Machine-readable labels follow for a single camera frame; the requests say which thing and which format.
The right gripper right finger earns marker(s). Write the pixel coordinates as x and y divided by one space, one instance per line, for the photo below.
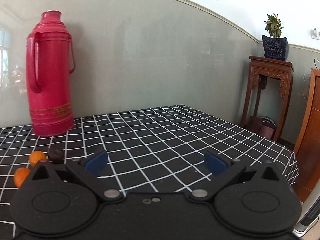
225 172

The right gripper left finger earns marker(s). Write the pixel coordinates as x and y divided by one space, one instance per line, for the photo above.
85 172

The dark brown passion fruit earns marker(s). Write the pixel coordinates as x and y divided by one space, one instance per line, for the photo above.
55 155

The orange mandarin top of pile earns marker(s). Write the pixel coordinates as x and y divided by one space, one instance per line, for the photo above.
36 156

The orange mandarin of pile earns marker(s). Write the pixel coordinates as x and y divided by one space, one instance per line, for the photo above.
36 156
20 175

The pink bag under stand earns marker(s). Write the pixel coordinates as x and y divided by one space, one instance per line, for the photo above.
262 125

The orange mandarin left of pile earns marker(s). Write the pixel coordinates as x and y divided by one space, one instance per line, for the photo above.
20 175

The black white checkered tablecloth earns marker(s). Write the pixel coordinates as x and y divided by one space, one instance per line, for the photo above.
156 149

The wooden cabinet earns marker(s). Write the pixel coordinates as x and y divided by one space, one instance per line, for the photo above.
307 144

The white floor appliance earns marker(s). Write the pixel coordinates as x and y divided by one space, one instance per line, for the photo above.
310 213

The carved wooden plant stand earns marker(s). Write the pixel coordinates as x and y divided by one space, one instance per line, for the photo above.
268 91

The red thermos flask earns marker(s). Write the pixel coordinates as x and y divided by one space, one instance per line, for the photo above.
49 53

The blue ceramic plant pot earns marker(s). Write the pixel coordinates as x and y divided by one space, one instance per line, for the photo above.
275 48

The green potted plant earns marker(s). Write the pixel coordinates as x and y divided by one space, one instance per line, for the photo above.
273 25

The white wall socket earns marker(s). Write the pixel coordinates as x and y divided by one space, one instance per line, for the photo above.
315 34

